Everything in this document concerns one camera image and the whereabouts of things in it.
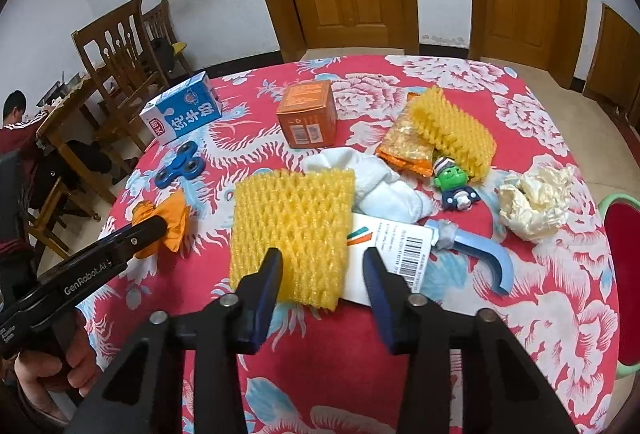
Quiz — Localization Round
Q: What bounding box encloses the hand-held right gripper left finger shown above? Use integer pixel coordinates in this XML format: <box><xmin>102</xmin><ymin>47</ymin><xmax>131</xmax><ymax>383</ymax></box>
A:
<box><xmin>75</xmin><ymin>247</ymin><xmax>286</xmax><ymax>434</ymax></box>

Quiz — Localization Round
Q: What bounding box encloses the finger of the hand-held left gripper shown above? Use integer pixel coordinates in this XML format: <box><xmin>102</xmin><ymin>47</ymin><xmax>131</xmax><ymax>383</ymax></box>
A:
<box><xmin>99</xmin><ymin>215</ymin><xmax>169</xmax><ymax>266</ymax></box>

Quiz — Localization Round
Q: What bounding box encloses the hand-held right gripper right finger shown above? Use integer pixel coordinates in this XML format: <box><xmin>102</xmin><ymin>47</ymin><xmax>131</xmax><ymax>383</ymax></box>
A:
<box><xmin>361</xmin><ymin>246</ymin><xmax>566</xmax><ymax>434</ymax></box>

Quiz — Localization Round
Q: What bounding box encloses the orange wrapper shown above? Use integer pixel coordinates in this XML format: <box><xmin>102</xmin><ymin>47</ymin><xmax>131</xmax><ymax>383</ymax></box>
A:
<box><xmin>131</xmin><ymin>190</ymin><xmax>192</xmax><ymax>260</ymax></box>

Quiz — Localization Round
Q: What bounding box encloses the large yellow foam net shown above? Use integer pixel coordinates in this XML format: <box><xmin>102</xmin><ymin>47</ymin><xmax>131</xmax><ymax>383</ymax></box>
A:
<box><xmin>229</xmin><ymin>168</ymin><xmax>357</xmax><ymax>313</ymax></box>

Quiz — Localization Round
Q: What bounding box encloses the blue plastic hook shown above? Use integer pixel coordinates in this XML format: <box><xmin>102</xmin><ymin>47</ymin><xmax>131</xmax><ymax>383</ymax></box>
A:
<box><xmin>424</xmin><ymin>218</ymin><xmax>515</xmax><ymax>297</ymax></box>

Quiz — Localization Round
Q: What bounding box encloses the orange snack packet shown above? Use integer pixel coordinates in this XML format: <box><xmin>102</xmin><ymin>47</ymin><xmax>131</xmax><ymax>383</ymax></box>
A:
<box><xmin>376</xmin><ymin>90</ymin><xmax>436</xmax><ymax>177</ymax></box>

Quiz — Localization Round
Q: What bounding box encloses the red bin with green rim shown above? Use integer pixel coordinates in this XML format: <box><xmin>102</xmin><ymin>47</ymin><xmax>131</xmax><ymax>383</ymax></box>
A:
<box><xmin>597</xmin><ymin>193</ymin><xmax>640</xmax><ymax>380</ymax></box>

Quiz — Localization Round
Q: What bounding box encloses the person's left hand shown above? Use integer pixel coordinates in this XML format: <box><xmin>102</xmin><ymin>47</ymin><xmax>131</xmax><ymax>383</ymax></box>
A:
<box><xmin>11</xmin><ymin>308</ymin><xmax>102</xmax><ymax>421</ymax></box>

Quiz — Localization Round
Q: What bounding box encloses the white barcode tag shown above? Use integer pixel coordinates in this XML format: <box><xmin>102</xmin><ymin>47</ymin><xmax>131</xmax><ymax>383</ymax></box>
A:
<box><xmin>337</xmin><ymin>213</ymin><xmax>433</xmax><ymax>305</ymax></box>

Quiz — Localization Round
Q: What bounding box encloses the blue fidget spinner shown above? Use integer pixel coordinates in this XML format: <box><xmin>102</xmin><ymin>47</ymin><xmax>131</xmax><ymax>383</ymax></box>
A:
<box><xmin>153</xmin><ymin>141</ymin><xmax>206</xmax><ymax>189</ymax></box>

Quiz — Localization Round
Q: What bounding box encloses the low wooden chair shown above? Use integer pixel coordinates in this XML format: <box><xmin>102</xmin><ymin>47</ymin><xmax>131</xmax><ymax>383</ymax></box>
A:
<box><xmin>20</xmin><ymin>174</ymin><xmax>101</xmax><ymax>260</ymax></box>

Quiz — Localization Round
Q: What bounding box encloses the white sock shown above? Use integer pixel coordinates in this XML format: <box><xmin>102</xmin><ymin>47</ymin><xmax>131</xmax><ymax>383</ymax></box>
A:
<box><xmin>300</xmin><ymin>146</ymin><xmax>433</xmax><ymax>225</ymax></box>

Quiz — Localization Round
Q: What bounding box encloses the blue and white milk carton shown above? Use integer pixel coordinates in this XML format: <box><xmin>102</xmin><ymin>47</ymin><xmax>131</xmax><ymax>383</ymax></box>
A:
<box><xmin>139</xmin><ymin>72</ymin><xmax>222</xmax><ymax>146</ymax></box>

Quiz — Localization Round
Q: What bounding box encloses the green toy figure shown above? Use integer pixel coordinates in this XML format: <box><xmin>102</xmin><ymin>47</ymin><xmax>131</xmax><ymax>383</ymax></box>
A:
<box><xmin>432</xmin><ymin>155</ymin><xmax>483</xmax><ymax>212</ymax></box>

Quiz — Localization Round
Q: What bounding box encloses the tall wooden chair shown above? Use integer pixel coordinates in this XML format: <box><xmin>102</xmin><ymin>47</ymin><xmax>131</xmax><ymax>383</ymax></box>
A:
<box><xmin>71</xmin><ymin>0</ymin><xmax>171</xmax><ymax>155</ymax></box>

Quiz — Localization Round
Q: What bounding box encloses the crumpled cream paper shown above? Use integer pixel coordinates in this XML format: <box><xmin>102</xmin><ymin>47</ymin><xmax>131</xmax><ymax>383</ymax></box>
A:
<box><xmin>497</xmin><ymin>164</ymin><xmax>577</xmax><ymax>242</ymax></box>

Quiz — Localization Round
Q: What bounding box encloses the black bag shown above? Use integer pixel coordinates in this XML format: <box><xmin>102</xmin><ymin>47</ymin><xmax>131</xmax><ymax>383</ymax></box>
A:
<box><xmin>149</xmin><ymin>38</ymin><xmax>177</xmax><ymax>71</ymax></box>

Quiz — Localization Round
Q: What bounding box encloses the orange cardboard box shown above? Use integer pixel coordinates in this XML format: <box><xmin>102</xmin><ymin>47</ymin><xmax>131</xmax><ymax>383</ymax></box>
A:
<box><xmin>276</xmin><ymin>79</ymin><xmax>337</xmax><ymax>149</ymax></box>

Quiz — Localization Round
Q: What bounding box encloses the small yellow foam net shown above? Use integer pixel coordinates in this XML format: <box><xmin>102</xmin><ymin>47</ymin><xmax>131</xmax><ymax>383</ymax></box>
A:
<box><xmin>409</xmin><ymin>86</ymin><xmax>497</xmax><ymax>185</ymax></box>

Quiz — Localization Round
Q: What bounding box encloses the small wooden wall cabinet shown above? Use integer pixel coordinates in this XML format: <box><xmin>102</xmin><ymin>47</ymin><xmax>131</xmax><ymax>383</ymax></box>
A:
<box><xmin>582</xmin><ymin>3</ymin><xmax>640</xmax><ymax>115</ymax></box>

